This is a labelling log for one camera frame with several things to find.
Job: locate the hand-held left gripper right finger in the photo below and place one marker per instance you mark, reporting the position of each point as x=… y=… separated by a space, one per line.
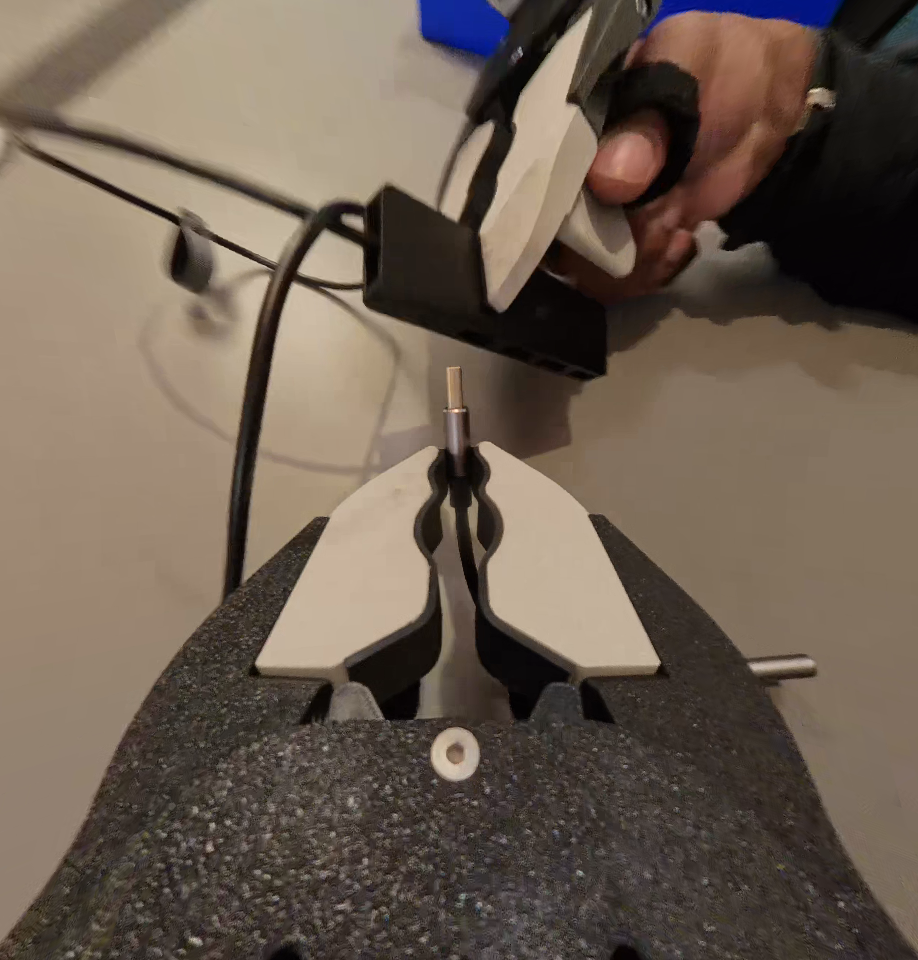
x=564 y=592

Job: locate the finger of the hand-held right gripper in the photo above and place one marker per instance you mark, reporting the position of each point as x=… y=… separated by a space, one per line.
x=459 y=180
x=549 y=165

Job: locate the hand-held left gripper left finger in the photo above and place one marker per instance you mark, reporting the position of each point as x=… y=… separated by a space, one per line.
x=346 y=592

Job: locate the slim black USB hub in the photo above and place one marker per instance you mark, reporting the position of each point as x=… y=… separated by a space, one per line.
x=429 y=270

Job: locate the blue bin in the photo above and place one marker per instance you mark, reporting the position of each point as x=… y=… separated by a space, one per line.
x=459 y=22

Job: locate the person's right forearm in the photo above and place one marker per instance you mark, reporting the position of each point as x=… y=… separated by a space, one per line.
x=864 y=187

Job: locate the person's right hand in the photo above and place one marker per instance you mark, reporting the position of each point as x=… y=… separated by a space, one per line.
x=751 y=97

